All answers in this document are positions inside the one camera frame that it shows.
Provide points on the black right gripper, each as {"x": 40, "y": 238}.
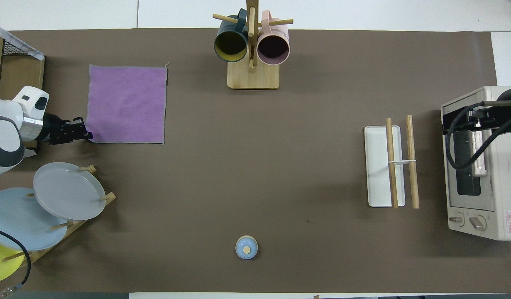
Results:
{"x": 483, "y": 118}

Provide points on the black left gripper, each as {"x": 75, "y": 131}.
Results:
{"x": 58, "y": 129}

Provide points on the purple towel with grey back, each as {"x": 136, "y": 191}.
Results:
{"x": 126, "y": 104}

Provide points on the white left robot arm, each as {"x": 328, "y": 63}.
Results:
{"x": 6, "y": 137}

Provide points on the white towel rack wooden bars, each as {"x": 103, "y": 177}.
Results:
{"x": 382, "y": 166}

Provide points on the wooden plate rack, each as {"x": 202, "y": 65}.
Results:
{"x": 72, "y": 226}

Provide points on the grey plate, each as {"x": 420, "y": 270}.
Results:
{"x": 68, "y": 191}

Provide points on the wooden shelf unit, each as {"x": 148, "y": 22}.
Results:
{"x": 20, "y": 79}

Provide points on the cream toaster oven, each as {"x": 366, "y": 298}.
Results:
{"x": 500, "y": 199}

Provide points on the light blue plate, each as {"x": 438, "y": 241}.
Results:
{"x": 23, "y": 220}

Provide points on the yellow plate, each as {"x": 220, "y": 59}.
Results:
{"x": 0, "y": 265}

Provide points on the dark teal mug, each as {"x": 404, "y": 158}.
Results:
{"x": 230, "y": 43}

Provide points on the wooden mug tree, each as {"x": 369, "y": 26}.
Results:
{"x": 253, "y": 79}

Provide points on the brown table mat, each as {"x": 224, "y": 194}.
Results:
{"x": 259, "y": 166}

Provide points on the pink mug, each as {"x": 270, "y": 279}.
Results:
{"x": 274, "y": 47}

